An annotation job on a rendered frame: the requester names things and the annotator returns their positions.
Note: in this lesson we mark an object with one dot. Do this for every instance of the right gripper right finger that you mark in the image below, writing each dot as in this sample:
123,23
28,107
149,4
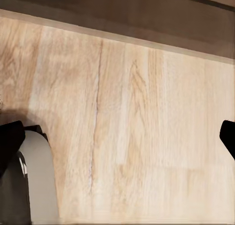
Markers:
227,136

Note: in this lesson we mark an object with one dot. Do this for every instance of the oven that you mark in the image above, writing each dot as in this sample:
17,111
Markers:
211,18

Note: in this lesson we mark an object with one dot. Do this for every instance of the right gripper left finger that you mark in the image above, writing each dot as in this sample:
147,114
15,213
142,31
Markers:
12,135

